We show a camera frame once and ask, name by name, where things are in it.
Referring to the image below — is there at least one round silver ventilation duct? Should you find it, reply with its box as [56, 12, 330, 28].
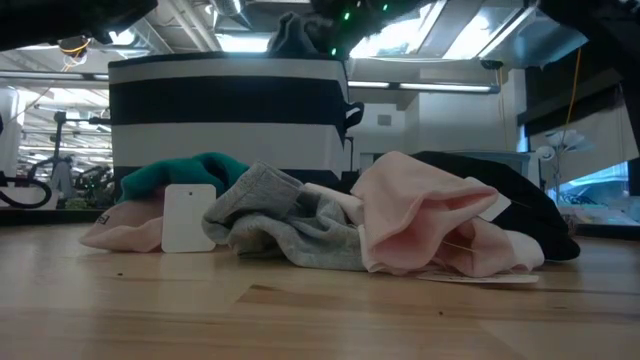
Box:
[209, 0, 256, 31]

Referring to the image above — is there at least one white flower-shaped ornament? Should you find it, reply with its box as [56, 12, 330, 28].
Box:
[537, 128, 595, 201]

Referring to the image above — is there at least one small patterned bowl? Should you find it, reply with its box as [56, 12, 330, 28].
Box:
[559, 213, 580, 236]

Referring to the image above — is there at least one teal garment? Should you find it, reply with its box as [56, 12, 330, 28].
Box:
[118, 152, 251, 204]

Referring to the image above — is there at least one black metal stand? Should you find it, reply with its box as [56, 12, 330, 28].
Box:
[49, 110, 112, 176]

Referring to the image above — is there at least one navy white striped fabric basket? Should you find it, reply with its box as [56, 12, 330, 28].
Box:
[107, 52, 366, 190]

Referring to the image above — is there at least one dusty pink garment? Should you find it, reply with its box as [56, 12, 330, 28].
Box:
[78, 197, 166, 254]

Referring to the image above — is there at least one white rounded hang tag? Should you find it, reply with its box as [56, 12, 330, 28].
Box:
[160, 183, 218, 254]

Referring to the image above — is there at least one light grey garment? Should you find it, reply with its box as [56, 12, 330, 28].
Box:
[201, 159, 369, 272]

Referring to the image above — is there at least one hanging yellow cable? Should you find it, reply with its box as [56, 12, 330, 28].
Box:
[563, 47, 584, 129]

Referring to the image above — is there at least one black garment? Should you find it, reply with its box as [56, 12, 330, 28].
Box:
[409, 150, 582, 262]

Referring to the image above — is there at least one black cable loop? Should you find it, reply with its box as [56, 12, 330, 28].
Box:
[0, 171, 54, 210]

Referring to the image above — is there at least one white paper hang tag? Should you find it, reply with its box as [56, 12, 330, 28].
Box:
[464, 177, 513, 223]

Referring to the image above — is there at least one pale pink garment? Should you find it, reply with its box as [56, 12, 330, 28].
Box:
[302, 151, 546, 279]

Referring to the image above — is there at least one long wall light strip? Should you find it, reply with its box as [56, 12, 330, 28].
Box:
[348, 79, 501, 95]

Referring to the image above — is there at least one dark grey garment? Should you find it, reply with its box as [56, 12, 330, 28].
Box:
[267, 12, 341, 59]

